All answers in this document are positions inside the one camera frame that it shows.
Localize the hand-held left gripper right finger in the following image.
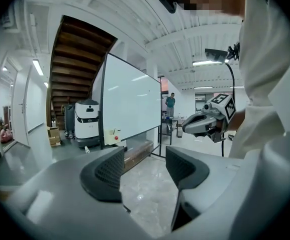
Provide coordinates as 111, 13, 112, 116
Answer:
164, 145, 286, 240

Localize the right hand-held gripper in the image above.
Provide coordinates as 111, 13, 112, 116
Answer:
181, 92, 237, 144

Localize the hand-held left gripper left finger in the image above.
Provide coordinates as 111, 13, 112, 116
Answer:
4, 145, 151, 240

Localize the person's right forearm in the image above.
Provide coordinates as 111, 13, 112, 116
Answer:
226, 108, 247, 133

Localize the whiteboard on black stand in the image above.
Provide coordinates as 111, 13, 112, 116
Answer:
98, 52, 162, 158

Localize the person's right hand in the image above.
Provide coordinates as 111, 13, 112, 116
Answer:
215, 118, 228, 135

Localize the long wooden floor kerb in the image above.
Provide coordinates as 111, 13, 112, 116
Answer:
123, 138, 155, 171

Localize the cardboard box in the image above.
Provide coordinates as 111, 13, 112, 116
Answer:
46, 126, 61, 138
48, 135, 62, 148

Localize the cream plastic holder box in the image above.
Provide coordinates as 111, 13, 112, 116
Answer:
103, 128, 122, 146

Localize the white cleaning robot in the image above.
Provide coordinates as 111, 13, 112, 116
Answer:
74, 99, 104, 149

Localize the person's beige shirt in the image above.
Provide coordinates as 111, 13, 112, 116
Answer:
228, 0, 290, 160

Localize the pink plush toy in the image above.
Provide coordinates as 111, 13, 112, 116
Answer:
0, 128, 14, 144

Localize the white door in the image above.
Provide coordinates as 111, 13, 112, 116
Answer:
11, 66, 32, 148

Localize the wooden staircase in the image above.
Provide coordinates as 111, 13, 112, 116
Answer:
46, 15, 119, 130

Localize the black frame table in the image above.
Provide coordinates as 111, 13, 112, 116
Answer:
158, 115, 186, 146

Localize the black head camera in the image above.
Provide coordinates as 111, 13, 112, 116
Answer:
159, 0, 179, 15

